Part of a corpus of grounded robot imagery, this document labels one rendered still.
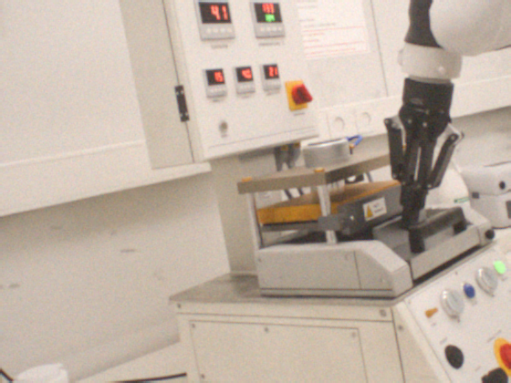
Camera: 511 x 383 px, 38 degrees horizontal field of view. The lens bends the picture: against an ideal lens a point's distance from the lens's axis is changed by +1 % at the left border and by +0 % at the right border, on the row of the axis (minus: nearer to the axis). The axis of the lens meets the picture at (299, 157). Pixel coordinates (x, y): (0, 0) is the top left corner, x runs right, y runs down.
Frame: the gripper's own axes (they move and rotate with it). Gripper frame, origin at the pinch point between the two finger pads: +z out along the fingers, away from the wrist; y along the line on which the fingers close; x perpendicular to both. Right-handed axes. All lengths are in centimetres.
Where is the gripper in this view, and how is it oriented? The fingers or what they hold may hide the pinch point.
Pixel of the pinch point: (411, 207)
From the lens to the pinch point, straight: 117.0
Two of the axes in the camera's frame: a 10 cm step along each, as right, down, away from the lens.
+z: -0.9, 9.6, 2.6
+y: 7.8, 2.3, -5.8
